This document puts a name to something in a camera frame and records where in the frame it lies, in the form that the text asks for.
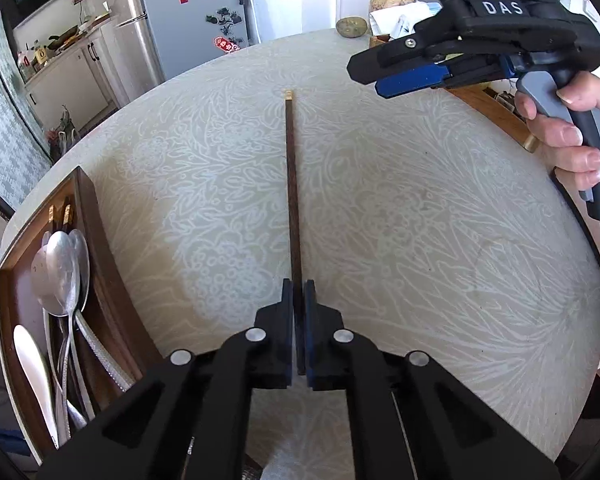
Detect person's right hand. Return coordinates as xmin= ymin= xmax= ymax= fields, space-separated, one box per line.
xmin=514 ymin=71 xmax=600 ymax=194

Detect white ceramic spoon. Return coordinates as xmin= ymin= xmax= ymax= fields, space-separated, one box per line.
xmin=12 ymin=325 xmax=61 ymax=450

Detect round grey stone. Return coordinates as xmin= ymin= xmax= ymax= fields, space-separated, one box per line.
xmin=336 ymin=16 xmax=370 ymax=40

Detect black wok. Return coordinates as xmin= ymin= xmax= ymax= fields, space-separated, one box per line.
xmin=47 ymin=27 xmax=81 ymax=51

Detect large metal spoon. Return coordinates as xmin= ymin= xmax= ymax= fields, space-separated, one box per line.
xmin=45 ymin=232 xmax=83 ymax=433

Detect white kitchen cabinet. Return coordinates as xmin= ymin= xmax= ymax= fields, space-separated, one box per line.
xmin=24 ymin=24 xmax=131 ymax=135

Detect cluttered wooden tray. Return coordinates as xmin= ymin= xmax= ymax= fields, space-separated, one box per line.
xmin=369 ymin=2 xmax=538 ymax=153

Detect brown wooden utensil tray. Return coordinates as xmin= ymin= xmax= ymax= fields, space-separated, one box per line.
xmin=0 ymin=166 xmax=162 ymax=456

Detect plastic bags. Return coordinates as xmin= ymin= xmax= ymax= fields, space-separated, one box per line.
xmin=47 ymin=106 xmax=81 ymax=161

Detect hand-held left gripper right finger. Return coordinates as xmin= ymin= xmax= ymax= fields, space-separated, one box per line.
xmin=302 ymin=277 xmax=563 ymax=480

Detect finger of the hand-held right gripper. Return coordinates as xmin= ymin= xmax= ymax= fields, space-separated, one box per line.
xmin=376 ymin=61 xmax=455 ymax=99
xmin=346 ymin=14 xmax=465 ymax=86

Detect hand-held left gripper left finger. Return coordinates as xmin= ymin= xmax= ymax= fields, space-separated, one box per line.
xmin=35 ymin=277 xmax=296 ymax=480

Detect metal fork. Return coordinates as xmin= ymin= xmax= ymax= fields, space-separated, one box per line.
xmin=55 ymin=317 xmax=90 ymax=431

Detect silver refrigerator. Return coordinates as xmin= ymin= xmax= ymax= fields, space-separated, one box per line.
xmin=97 ymin=0 xmax=253 ymax=92

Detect patterned sliding door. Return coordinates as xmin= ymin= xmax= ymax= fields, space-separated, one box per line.
xmin=0 ymin=10 xmax=55 ymax=207

